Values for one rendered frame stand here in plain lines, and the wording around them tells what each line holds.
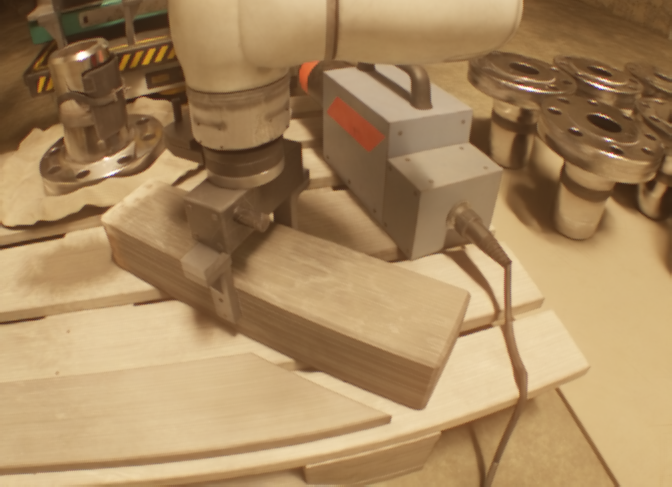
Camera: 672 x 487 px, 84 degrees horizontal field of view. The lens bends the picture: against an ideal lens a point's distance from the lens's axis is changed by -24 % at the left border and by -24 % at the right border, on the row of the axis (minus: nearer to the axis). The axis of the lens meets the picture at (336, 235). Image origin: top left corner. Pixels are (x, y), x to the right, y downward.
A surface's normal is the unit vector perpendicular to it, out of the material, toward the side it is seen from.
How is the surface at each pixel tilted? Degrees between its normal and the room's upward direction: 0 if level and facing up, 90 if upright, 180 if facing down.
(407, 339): 0
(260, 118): 90
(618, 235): 0
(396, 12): 87
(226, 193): 0
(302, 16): 93
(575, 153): 90
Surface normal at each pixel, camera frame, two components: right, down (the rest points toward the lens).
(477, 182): 0.42, 0.58
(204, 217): -0.47, 0.57
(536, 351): 0.00, -0.76
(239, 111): 0.20, 0.63
